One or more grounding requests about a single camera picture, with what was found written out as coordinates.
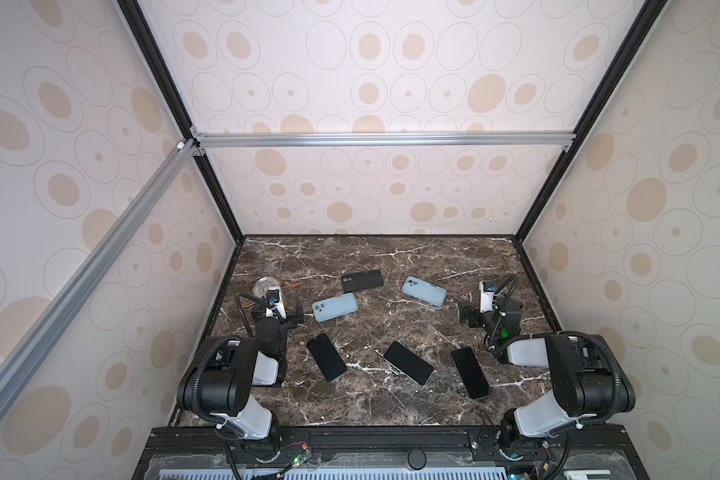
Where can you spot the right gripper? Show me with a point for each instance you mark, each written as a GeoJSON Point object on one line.
{"type": "Point", "coordinates": [477, 314]}

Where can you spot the black phone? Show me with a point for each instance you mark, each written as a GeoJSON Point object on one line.
{"type": "Point", "coordinates": [326, 356]}
{"type": "Point", "coordinates": [471, 373]}
{"type": "Point", "coordinates": [408, 363]}

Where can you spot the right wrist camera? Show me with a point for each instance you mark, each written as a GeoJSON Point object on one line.
{"type": "Point", "coordinates": [487, 296]}

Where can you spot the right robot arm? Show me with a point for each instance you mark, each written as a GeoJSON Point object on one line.
{"type": "Point", "coordinates": [588, 384]}

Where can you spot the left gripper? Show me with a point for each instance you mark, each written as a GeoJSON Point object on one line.
{"type": "Point", "coordinates": [281, 320]}

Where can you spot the black base frame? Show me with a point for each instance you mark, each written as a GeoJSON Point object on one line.
{"type": "Point", "coordinates": [388, 452]}

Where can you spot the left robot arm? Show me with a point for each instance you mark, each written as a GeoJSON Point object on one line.
{"type": "Point", "coordinates": [216, 386]}

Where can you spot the black phone case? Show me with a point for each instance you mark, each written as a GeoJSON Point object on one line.
{"type": "Point", "coordinates": [360, 281]}

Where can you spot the aluminium rail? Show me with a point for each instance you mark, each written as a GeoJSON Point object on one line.
{"type": "Point", "coordinates": [394, 139]}
{"type": "Point", "coordinates": [25, 359]}

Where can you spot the light blue case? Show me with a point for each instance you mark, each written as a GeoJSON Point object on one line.
{"type": "Point", "coordinates": [334, 307]}
{"type": "Point", "coordinates": [424, 291]}

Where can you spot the aluminium rail left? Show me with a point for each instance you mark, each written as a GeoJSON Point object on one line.
{"type": "Point", "coordinates": [25, 359]}

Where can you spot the aluminium rail back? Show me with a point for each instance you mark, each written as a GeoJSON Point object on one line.
{"type": "Point", "coordinates": [394, 139]}

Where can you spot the wooden stick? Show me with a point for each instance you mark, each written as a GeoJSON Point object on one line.
{"type": "Point", "coordinates": [286, 288]}

